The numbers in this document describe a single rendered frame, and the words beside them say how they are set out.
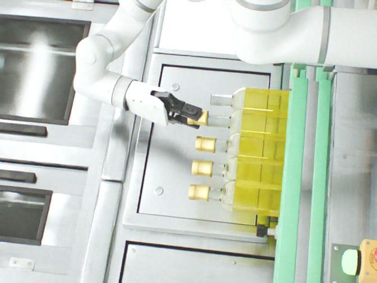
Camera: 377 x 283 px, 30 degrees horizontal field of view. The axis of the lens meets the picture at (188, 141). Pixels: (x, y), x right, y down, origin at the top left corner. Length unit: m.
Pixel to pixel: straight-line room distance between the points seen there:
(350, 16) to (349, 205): 0.39
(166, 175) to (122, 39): 0.34
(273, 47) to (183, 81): 0.66
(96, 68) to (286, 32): 0.56
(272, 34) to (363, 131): 0.38
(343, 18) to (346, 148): 0.34
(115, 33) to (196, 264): 0.56
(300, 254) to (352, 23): 0.45
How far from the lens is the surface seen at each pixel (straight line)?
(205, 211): 1.64
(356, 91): 1.48
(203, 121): 1.57
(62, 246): 1.71
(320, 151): 1.42
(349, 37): 1.15
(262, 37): 1.14
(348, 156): 1.41
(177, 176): 1.68
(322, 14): 1.16
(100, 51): 1.57
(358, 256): 1.28
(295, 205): 1.38
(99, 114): 1.82
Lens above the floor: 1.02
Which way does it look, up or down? 6 degrees up
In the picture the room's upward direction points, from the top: 84 degrees counter-clockwise
